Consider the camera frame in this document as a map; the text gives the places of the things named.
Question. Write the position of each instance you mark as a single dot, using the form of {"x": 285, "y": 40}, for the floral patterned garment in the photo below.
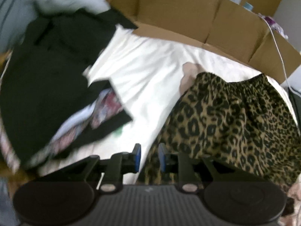
{"x": 106, "y": 106}

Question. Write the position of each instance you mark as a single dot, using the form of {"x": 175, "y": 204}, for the leopard print garment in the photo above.
{"x": 246, "y": 124}

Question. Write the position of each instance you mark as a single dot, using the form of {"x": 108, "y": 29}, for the cream bear print bedsheet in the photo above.
{"x": 150, "y": 75}

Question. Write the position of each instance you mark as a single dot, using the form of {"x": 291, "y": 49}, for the purple detergent pouch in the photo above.
{"x": 274, "y": 25}

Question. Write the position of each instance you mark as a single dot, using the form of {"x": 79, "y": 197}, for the grey blanket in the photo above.
{"x": 15, "y": 17}

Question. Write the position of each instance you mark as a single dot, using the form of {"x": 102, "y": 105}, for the blue capped bottle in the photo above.
{"x": 248, "y": 6}

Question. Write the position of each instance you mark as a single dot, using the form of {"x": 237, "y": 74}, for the brown cardboard sheet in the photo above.
{"x": 222, "y": 26}

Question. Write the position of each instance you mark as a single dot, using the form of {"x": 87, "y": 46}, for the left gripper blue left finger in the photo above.
{"x": 118, "y": 165}

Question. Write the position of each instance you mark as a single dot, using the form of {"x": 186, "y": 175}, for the black clothes pile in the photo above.
{"x": 44, "y": 83}

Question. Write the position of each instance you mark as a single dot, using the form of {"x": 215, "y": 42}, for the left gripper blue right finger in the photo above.
{"x": 183, "y": 166}

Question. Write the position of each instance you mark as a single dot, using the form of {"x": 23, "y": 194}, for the brown garment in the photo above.
{"x": 10, "y": 162}

